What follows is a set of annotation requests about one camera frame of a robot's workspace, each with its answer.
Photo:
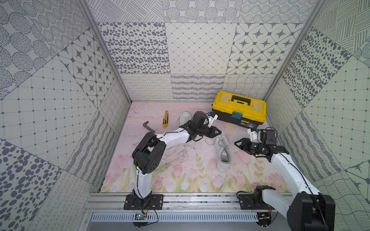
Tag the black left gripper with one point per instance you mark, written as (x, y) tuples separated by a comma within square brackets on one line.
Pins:
[(209, 130)]

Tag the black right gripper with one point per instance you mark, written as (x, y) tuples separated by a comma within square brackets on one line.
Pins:
[(244, 145)]

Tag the white sneaker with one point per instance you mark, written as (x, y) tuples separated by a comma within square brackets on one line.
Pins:
[(223, 156), (185, 118)]

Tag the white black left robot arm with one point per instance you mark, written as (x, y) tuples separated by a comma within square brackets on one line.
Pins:
[(149, 152)]

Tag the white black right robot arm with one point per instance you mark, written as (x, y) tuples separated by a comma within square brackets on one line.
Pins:
[(308, 209)]

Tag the yellow black plastic toolbox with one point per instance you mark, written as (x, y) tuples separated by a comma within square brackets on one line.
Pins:
[(239, 110)]

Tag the pink floral table mat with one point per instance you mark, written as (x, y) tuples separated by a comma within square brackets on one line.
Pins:
[(187, 167)]

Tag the yellow black utility knife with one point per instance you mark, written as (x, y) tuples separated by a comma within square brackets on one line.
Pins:
[(165, 119)]

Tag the dark metal hex key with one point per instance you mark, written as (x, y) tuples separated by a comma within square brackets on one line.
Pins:
[(145, 125)]

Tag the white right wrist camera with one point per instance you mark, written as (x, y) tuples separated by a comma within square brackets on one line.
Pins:
[(254, 135)]

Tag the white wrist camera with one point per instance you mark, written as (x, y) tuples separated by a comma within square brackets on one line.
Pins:
[(254, 135), (211, 118)]

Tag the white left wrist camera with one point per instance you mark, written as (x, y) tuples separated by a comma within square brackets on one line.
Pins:
[(211, 118)]

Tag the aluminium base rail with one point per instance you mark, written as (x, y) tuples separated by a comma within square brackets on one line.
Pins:
[(175, 207)]

